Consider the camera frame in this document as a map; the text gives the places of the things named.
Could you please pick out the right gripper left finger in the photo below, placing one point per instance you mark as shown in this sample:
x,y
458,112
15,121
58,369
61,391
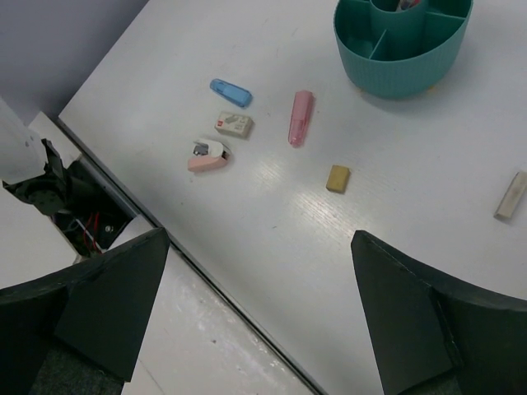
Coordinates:
x,y
80,330

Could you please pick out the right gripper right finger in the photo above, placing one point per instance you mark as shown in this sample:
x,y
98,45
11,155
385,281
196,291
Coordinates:
x,y
433,333

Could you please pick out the yellow eraser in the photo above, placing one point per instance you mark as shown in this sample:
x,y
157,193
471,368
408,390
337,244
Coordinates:
x,y
338,179

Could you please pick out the pink translucent case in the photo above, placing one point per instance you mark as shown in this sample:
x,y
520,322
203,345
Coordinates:
x,y
301,112

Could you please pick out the blue translucent stapler case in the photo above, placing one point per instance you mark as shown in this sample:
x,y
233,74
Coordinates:
x,y
234,94

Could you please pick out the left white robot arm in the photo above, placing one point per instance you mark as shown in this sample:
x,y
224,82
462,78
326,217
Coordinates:
x,y
31,169

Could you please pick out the teal round divided organizer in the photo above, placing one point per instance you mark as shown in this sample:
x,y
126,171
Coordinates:
x,y
393,53

